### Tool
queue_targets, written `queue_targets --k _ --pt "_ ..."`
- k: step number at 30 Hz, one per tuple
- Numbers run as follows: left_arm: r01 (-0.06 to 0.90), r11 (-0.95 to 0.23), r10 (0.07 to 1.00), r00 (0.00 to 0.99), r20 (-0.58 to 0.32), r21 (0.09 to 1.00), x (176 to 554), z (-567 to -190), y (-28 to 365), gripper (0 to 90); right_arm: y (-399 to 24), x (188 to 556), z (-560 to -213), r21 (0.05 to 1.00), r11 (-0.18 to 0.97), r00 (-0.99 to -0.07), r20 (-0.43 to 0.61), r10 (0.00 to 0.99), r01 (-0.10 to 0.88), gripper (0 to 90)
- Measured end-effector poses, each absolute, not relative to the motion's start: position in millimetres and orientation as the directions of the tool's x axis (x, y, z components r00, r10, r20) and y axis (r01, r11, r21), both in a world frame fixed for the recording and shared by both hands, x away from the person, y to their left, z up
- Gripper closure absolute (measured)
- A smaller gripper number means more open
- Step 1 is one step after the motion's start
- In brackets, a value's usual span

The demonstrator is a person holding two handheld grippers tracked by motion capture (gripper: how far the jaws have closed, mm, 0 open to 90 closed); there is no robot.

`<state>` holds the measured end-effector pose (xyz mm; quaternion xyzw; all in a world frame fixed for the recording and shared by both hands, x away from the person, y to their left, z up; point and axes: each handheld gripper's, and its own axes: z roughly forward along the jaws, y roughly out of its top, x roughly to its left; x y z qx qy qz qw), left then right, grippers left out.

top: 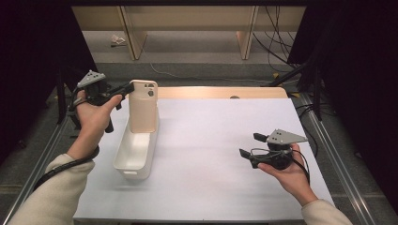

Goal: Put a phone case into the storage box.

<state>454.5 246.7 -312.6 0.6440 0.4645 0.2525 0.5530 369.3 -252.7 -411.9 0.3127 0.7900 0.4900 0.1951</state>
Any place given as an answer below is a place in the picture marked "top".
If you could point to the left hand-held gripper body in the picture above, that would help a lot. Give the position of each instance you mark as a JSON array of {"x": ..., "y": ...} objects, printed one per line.
[{"x": 92, "y": 78}]

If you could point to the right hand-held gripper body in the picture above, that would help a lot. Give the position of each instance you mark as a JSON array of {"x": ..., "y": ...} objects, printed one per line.
[{"x": 281, "y": 137}]

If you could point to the beige phone case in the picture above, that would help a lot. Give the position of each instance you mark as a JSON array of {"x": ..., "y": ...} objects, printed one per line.
[{"x": 143, "y": 109}]

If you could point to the white plastic storage bin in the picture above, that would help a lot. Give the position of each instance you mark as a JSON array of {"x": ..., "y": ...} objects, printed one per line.
[{"x": 134, "y": 156}]

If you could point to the person's left hand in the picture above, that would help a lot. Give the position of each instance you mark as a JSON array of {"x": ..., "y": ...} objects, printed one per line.
[{"x": 92, "y": 122}]

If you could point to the person's right hand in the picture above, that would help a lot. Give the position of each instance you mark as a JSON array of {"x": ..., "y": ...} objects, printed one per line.
[{"x": 295, "y": 179}]

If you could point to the black metal stand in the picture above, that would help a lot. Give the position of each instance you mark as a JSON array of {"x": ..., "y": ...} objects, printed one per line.
[
  {"x": 61, "y": 93},
  {"x": 316, "y": 93}
]

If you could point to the white table mat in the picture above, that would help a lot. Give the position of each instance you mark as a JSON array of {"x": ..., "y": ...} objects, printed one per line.
[{"x": 203, "y": 140}]

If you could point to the crumpled white cloth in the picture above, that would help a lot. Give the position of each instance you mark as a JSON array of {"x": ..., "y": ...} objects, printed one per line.
[{"x": 117, "y": 40}]

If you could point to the black curtain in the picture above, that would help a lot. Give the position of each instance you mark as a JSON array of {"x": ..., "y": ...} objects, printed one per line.
[
  {"x": 359, "y": 78},
  {"x": 28, "y": 62}
]

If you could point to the beige wooden shelf unit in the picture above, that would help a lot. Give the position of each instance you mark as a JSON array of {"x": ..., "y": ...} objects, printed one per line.
[{"x": 187, "y": 17}]

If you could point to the metal floor rail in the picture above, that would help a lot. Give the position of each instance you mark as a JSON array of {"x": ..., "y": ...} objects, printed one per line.
[
  {"x": 338, "y": 162},
  {"x": 34, "y": 175}
]

